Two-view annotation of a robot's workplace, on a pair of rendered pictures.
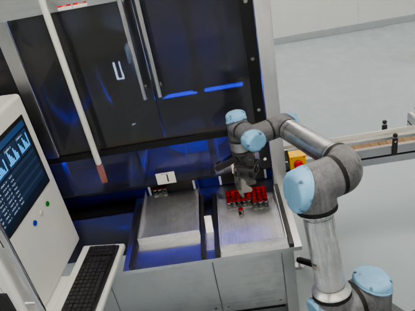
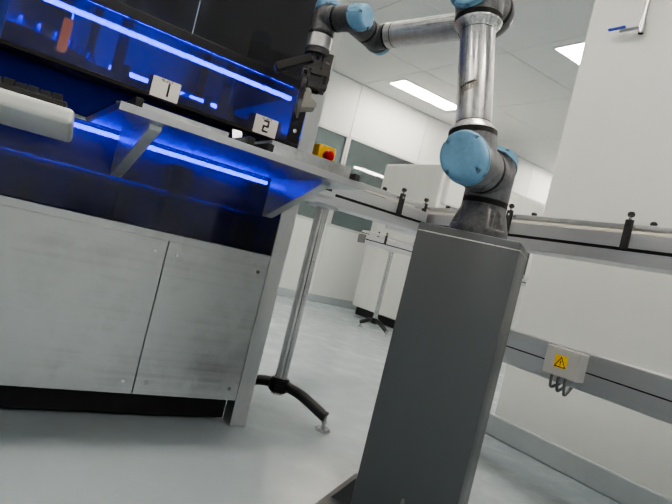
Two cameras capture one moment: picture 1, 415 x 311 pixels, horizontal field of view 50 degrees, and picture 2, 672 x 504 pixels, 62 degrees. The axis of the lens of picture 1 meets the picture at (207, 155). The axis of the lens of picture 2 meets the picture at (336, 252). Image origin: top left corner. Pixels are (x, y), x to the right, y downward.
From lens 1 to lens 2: 1.62 m
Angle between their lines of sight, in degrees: 47
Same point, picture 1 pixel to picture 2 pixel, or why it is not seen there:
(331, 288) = (486, 112)
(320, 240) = (487, 47)
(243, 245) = (301, 154)
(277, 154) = (309, 132)
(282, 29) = not seen: hidden behind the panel
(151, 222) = not seen: hidden behind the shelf
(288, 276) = (255, 342)
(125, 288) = not seen: outside the picture
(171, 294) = (58, 322)
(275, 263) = (247, 309)
